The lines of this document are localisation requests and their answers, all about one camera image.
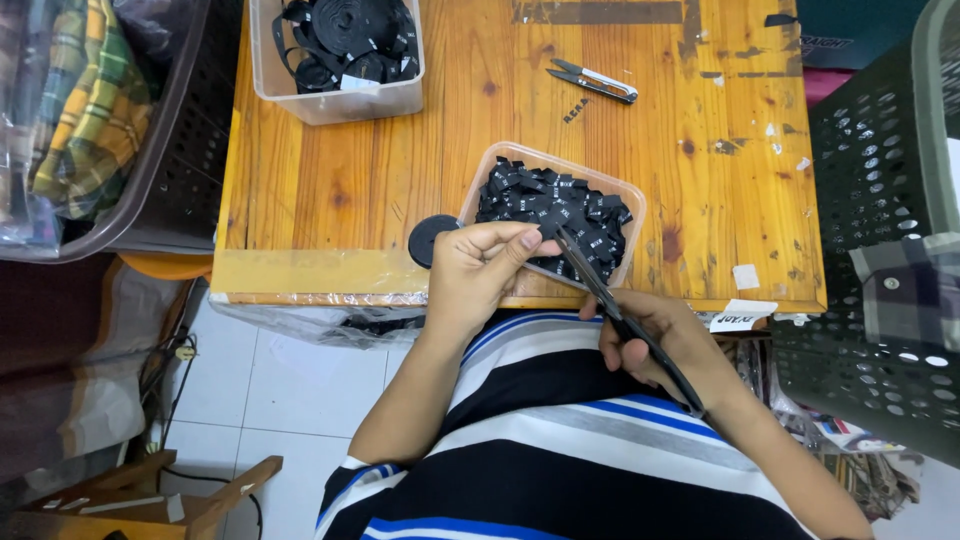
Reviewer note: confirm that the person's left hand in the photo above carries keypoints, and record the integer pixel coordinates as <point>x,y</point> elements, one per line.
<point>469,277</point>

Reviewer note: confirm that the person's right hand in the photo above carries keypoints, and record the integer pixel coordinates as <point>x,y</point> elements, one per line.
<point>667,345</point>

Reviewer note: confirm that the black label ribbon roll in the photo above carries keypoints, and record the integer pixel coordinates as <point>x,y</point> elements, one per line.
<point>431,240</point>

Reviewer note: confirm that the black scissors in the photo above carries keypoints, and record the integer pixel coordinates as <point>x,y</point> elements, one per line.
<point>581,270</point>

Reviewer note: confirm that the white paper tag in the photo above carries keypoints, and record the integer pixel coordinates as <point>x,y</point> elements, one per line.
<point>739,315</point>

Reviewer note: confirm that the white square sticker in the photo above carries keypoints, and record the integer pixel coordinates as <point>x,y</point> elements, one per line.
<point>746,277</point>

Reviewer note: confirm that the pile of cut black labels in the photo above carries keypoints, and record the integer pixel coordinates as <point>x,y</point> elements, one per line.
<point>562,202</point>

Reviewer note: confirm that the striped shirt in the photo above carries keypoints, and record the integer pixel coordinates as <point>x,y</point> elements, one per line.
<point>570,465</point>

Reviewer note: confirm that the clear plastic bag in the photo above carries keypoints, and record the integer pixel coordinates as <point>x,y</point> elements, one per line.
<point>315,322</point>

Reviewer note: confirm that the green plastic laundry basket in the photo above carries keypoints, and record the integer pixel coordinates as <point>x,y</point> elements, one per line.
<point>847,360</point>

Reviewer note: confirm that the heap of bagged printed items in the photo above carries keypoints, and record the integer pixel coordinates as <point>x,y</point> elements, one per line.
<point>855,457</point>

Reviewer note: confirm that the tall clear plastic tub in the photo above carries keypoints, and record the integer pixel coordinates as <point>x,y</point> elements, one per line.
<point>337,101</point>

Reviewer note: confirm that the grey plaid shirt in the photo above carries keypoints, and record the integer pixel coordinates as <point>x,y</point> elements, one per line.
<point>907,292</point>

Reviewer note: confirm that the heap of black ribbon rolls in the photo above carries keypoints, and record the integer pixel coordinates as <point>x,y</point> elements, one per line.
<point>345,37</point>

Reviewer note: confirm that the white plug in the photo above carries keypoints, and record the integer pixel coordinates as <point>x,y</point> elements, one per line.
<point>185,352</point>

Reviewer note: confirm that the orange stool seat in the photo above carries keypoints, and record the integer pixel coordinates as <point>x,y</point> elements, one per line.
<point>169,266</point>

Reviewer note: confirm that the brown plastic laundry basket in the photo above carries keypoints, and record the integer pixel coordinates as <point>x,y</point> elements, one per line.
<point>187,165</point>

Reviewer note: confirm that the dark cardboard box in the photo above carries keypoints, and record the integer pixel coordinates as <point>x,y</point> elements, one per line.
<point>847,30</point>

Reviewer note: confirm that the wooden stool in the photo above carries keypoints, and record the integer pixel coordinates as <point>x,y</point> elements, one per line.
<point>135,510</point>

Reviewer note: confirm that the brown and grey mattress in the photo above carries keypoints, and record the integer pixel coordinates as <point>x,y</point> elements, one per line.
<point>67,360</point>

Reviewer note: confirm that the bagged plaid clothes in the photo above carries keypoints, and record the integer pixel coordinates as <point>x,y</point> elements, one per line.
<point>82,112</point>

